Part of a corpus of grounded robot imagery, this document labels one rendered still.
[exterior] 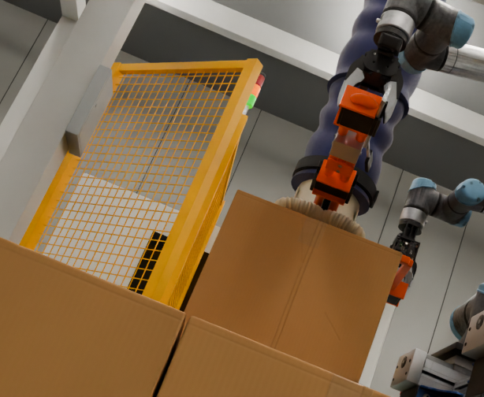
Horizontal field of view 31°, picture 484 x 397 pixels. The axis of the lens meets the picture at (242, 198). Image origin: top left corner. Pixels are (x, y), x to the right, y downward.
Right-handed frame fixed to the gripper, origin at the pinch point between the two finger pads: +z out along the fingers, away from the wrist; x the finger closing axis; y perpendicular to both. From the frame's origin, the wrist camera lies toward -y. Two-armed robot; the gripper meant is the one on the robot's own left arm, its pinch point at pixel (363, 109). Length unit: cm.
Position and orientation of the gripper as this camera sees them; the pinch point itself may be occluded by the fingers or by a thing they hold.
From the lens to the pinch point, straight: 177.0
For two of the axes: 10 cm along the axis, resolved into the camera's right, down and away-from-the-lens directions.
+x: -9.3, -3.6, 0.9
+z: -3.7, 8.5, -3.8
